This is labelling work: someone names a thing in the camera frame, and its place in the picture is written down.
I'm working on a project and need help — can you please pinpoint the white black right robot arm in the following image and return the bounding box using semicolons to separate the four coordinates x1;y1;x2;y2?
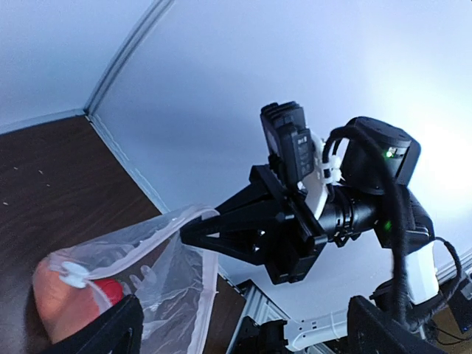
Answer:
180;103;463;353

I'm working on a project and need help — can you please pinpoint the aluminium front rail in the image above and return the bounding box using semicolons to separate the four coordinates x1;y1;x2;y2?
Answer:
204;269;289;353

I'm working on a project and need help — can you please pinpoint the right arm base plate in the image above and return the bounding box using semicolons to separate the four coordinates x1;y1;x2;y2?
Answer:
229;316;291;354

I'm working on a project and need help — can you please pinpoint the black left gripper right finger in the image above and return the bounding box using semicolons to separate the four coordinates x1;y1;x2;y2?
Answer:
347;296;443;354

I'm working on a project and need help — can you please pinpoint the clear zip top bag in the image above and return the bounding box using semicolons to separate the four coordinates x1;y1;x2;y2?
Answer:
45;205;218;353

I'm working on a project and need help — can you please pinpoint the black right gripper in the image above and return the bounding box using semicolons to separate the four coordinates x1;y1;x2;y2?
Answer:
180;164;328;284

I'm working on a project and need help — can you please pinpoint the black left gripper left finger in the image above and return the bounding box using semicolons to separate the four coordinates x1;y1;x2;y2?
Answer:
44;295;143;354

